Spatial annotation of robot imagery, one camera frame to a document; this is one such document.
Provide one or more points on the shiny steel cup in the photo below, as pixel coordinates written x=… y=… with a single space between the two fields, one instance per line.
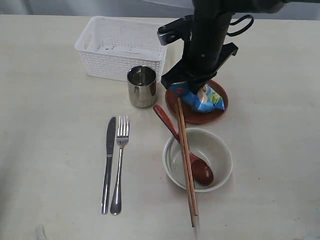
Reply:
x=142 y=83

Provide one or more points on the blue chips bag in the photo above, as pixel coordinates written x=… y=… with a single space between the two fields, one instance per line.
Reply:
x=204 y=101

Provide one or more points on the round brown wooden plate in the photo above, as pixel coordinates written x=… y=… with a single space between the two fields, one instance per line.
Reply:
x=193 y=117

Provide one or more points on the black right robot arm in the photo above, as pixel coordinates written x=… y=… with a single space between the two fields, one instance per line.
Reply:
x=242 y=19

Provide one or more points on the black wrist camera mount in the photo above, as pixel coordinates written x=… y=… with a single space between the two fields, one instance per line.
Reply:
x=175 y=30

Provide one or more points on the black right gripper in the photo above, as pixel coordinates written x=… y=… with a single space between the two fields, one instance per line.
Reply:
x=206 y=51

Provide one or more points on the pale green ceramic bowl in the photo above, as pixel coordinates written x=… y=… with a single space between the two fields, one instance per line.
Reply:
x=206 y=145

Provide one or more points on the dark brown wooden spoon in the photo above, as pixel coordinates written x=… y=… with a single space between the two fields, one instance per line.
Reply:
x=201 y=172

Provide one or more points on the white perforated plastic basket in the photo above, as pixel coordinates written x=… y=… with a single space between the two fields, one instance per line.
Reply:
x=109 y=47

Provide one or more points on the silver fork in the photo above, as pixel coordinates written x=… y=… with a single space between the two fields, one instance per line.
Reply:
x=122 y=139

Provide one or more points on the silver table knife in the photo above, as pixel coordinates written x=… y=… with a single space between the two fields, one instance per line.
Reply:
x=110 y=141

